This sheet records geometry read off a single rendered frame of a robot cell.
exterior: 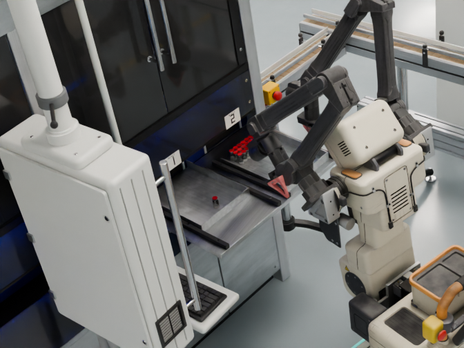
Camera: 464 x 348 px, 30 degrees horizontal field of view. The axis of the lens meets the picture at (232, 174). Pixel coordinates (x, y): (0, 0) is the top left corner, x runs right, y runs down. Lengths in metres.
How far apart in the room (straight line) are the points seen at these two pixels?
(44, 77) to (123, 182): 0.35
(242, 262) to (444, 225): 1.11
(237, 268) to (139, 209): 1.46
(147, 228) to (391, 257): 0.94
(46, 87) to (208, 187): 1.14
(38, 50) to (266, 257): 1.96
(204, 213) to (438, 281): 0.92
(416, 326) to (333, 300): 1.28
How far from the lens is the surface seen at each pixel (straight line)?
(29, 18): 2.32
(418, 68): 3.98
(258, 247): 3.92
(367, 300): 3.00
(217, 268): 3.75
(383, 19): 2.91
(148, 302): 2.63
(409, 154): 2.81
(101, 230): 2.49
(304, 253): 4.32
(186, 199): 3.33
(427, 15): 6.32
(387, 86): 2.96
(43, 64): 2.37
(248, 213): 3.20
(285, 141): 3.53
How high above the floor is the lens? 2.88
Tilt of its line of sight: 36 degrees down
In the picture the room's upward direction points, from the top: 11 degrees counter-clockwise
